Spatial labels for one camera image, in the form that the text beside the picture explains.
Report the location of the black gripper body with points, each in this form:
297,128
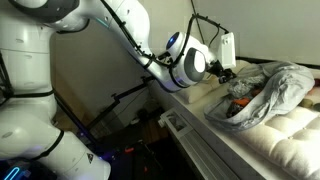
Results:
217,69

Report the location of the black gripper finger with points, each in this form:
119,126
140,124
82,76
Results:
223,79
231,75

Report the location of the clear plastic bag with clothes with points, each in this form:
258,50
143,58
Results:
286,85

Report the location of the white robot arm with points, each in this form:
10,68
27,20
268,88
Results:
83,42

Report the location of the grey fuzzy garment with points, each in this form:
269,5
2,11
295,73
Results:
241,86

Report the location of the orange garment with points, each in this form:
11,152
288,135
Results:
238,104

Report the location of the white quilted cushion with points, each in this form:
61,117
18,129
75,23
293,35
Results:
280,147

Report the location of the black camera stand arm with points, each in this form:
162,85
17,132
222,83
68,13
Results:
117,99

